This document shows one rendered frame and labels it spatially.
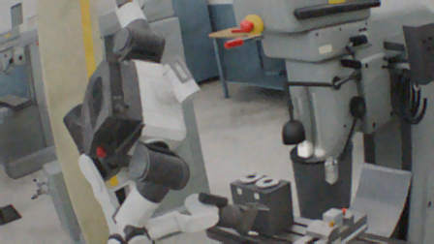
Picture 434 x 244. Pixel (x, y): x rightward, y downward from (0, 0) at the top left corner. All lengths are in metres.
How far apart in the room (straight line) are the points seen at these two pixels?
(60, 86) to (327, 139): 1.80
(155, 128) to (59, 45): 1.58
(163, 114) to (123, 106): 0.13
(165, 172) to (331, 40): 0.61
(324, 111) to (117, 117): 0.59
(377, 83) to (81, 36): 1.87
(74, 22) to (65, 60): 0.22
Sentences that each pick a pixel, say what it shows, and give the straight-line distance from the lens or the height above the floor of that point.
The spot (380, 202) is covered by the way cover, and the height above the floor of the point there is 0.97.
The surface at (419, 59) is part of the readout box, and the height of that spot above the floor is 1.61.
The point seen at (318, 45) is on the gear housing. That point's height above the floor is 1.68.
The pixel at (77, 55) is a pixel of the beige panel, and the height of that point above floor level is 1.61.
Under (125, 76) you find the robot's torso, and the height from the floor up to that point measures 1.67.
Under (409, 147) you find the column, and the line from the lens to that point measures 2.21.
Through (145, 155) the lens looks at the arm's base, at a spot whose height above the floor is 1.48.
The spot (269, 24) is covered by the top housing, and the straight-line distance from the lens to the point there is 1.71.
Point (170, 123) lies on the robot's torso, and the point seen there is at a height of 1.52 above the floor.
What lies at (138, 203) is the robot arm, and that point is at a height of 1.33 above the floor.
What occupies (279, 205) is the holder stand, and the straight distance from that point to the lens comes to 2.30.
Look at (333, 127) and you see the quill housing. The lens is 1.86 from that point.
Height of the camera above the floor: 1.98
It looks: 15 degrees down
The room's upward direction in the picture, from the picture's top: 10 degrees counter-clockwise
